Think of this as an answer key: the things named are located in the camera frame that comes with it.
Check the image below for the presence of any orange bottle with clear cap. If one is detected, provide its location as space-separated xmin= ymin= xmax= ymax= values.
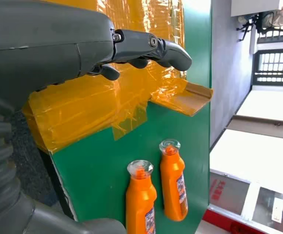
xmin=158 ymin=138 xmax=188 ymax=222
xmin=126 ymin=159 xmax=157 ymax=234

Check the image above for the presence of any yellow taped cardboard sheet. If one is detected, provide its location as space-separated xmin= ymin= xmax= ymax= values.
xmin=22 ymin=0 xmax=214 ymax=155

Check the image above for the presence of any green table mat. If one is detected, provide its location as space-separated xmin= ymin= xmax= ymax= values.
xmin=51 ymin=0 xmax=213 ymax=234

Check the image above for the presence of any white red display stand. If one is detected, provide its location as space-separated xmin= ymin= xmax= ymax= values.
xmin=195 ymin=169 xmax=283 ymax=234

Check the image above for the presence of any black office chair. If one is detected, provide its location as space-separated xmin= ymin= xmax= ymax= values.
xmin=236 ymin=11 xmax=283 ymax=42

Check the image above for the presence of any dark window grille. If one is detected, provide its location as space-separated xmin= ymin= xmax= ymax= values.
xmin=252 ymin=48 xmax=283 ymax=87

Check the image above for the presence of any person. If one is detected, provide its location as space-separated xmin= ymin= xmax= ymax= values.
xmin=263 ymin=0 xmax=283 ymax=29

